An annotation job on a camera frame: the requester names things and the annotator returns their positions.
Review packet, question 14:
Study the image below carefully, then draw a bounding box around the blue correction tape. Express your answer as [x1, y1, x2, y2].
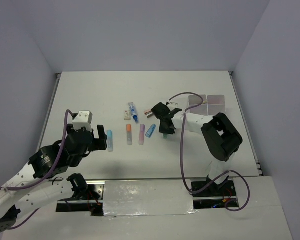
[145, 124, 156, 138]

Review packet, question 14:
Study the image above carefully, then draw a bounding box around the blue white glue tube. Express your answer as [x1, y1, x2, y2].
[128, 102, 139, 124]

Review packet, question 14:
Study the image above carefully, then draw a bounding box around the orange highlighter marker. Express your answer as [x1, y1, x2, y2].
[126, 124, 133, 146]

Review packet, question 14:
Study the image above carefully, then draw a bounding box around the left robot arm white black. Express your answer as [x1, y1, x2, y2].
[0, 124, 107, 233]

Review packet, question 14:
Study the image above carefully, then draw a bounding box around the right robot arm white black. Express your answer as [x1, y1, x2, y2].
[151, 102, 243, 196]

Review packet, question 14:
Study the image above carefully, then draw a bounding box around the blue highlighter marker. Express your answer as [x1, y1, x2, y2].
[106, 130, 114, 152]

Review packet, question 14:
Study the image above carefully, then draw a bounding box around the pink mini stapler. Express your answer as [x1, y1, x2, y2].
[144, 109, 154, 118]

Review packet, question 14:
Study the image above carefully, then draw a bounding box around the purple highlighter marker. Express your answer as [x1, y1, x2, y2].
[138, 124, 145, 145]

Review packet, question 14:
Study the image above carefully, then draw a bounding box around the small white orange eraser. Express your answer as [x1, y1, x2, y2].
[124, 110, 131, 121]

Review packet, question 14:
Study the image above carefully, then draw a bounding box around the white compartment organizer box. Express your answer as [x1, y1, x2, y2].
[189, 94, 226, 116]

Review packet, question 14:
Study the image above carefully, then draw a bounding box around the silver foil covered panel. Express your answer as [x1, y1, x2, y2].
[103, 180, 195, 217]

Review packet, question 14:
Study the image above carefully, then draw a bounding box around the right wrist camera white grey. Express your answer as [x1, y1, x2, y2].
[166, 101, 178, 107]

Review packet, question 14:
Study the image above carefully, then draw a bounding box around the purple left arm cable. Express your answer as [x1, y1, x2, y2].
[0, 109, 78, 230]

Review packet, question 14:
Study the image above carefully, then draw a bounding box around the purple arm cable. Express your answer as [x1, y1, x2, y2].
[0, 109, 78, 230]
[168, 92, 251, 212]

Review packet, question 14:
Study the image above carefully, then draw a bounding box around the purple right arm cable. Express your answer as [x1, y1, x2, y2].
[168, 92, 251, 212]

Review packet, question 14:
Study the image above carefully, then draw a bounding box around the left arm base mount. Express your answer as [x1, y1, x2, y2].
[55, 182, 105, 217]

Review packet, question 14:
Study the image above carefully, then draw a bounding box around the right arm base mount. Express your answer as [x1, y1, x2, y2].
[192, 180, 239, 210]

